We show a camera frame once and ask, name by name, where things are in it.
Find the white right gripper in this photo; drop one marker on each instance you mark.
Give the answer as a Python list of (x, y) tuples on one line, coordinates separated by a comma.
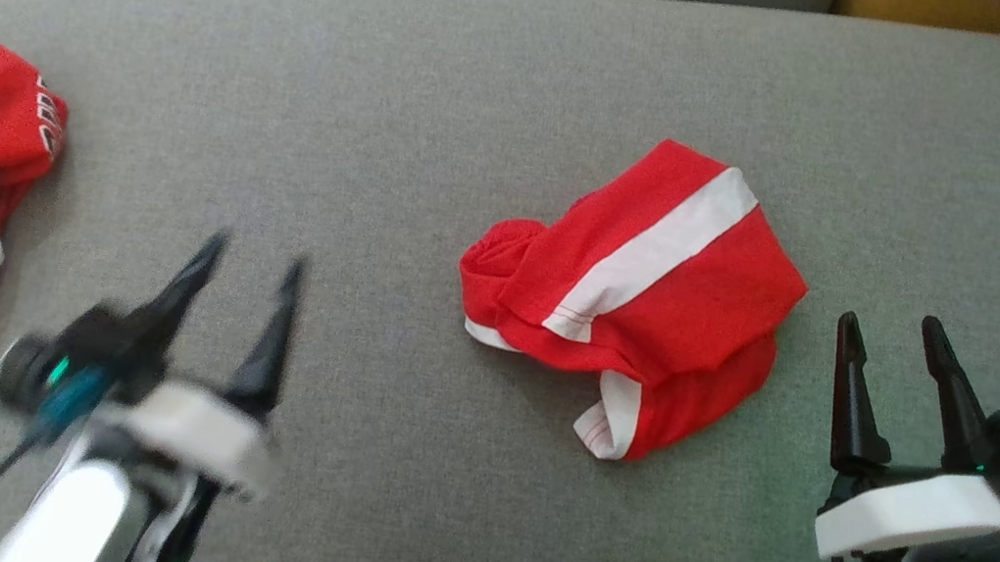
[(921, 513)]

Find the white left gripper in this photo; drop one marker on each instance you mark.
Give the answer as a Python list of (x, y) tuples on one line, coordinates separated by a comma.
[(190, 433)]

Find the red shorts white stripe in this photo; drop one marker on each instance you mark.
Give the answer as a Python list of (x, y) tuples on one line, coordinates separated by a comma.
[(686, 299)]

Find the grey sofa seat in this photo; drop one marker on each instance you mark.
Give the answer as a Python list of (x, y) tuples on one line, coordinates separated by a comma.
[(484, 120)]

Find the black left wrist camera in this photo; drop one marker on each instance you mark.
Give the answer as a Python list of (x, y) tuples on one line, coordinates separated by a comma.
[(94, 344)]

